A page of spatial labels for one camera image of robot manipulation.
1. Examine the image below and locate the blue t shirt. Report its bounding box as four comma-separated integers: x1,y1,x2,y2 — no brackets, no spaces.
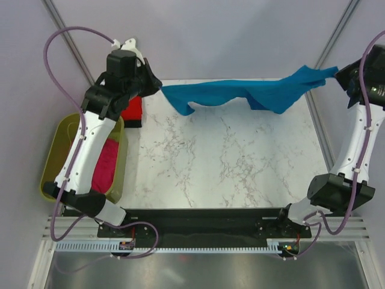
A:
161,65,339,116

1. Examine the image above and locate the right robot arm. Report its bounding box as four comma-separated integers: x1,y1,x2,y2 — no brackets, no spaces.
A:
275,45,384,237

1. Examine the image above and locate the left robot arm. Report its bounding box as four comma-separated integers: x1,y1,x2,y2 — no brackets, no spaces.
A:
43,48,162,237

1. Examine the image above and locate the folded red t shirt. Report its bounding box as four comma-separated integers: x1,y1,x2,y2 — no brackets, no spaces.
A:
121,96,143,121

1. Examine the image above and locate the folded black t shirt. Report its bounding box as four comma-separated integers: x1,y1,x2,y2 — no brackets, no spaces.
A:
124,119,142,128

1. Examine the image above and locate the pink t shirt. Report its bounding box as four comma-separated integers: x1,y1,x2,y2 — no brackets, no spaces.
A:
91,138,119,194

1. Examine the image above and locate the olive green plastic bin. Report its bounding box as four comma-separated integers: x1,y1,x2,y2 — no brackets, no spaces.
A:
40,114,128,204

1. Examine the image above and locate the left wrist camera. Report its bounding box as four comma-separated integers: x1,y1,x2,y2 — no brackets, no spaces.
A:
111,38,144,63

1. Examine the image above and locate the right aluminium frame post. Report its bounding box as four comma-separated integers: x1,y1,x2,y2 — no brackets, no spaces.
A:
304,0,360,88

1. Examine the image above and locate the aluminium frame post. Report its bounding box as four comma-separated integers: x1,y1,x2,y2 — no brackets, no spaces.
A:
41,0,94,85
304,0,360,88

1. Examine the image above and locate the left aluminium frame post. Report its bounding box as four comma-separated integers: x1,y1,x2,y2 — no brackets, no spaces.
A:
41,0,94,85

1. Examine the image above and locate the white slotted cable duct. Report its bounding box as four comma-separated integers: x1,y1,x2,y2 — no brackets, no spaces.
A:
55,239,298,253

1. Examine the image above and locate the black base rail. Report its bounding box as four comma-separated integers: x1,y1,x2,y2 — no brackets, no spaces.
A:
97,208,312,247

